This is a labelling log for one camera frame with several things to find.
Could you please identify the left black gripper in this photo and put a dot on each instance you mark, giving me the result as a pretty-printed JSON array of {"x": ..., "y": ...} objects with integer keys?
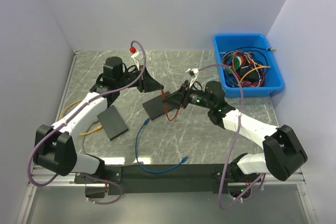
[{"x": 147, "y": 83}]

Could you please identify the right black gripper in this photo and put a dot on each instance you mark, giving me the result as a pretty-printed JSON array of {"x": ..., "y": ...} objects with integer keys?
[{"x": 180, "y": 96}]

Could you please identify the black network switch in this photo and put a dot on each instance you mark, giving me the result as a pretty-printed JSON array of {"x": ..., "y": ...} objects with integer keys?
[
  {"x": 154, "y": 107},
  {"x": 112, "y": 123}
]

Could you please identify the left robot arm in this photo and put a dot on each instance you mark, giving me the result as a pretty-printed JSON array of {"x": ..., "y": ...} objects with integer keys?
[{"x": 54, "y": 145}]

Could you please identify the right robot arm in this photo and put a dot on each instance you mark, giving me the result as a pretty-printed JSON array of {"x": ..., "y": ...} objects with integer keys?
[{"x": 282, "y": 153}]

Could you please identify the black mounting base bar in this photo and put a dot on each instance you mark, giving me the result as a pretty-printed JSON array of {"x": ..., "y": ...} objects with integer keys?
[{"x": 186, "y": 178}]

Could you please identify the blue plastic bin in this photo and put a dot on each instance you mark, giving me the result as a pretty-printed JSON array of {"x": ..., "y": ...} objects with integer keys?
[{"x": 250, "y": 63}]

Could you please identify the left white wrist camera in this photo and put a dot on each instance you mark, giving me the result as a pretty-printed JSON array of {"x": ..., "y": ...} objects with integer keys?
[{"x": 136, "y": 56}]

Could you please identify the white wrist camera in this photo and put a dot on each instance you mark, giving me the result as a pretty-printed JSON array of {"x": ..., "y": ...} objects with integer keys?
[
  {"x": 136, "y": 56},
  {"x": 194, "y": 74}
]

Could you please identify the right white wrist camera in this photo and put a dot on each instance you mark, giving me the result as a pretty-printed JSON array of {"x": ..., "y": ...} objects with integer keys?
[{"x": 194, "y": 74}]

